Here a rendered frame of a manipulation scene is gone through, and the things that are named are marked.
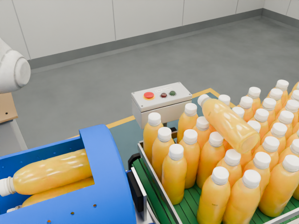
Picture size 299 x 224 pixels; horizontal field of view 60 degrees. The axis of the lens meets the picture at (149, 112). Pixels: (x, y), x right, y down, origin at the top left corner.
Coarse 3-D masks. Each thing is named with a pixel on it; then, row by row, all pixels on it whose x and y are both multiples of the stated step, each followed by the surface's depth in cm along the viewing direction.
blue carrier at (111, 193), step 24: (48, 144) 68; (72, 144) 71; (96, 144) 55; (0, 168) 67; (96, 168) 52; (120, 168) 53; (72, 192) 49; (96, 192) 50; (120, 192) 51; (0, 216) 45; (24, 216) 46; (48, 216) 47; (72, 216) 49; (96, 216) 50; (120, 216) 52
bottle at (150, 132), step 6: (150, 126) 82; (156, 126) 82; (162, 126) 83; (144, 132) 84; (150, 132) 82; (156, 132) 81; (144, 138) 84; (150, 138) 82; (144, 144) 86; (150, 144) 84; (144, 150) 88; (150, 150) 86; (150, 156) 87; (144, 162) 92; (150, 162) 89
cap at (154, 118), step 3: (150, 114) 81; (153, 114) 82; (156, 114) 82; (159, 114) 81; (150, 117) 80; (153, 117) 80; (156, 117) 80; (159, 117) 80; (150, 120) 80; (153, 120) 80; (156, 120) 80; (159, 120) 81; (153, 123) 80; (156, 123) 80
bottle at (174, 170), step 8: (168, 160) 71; (176, 160) 70; (184, 160) 71; (168, 168) 71; (176, 168) 70; (184, 168) 72; (168, 176) 73; (176, 176) 72; (184, 176) 73; (168, 184) 75; (176, 184) 74; (184, 184) 76; (168, 192) 77; (176, 192) 76; (176, 200) 79
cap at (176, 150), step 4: (172, 144) 71; (176, 144) 71; (172, 148) 70; (176, 148) 70; (180, 148) 70; (172, 152) 69; (176, 152) 69; (180, 152) 69; (172, 156) 70; (176, 156) 69; (180, 156) 70
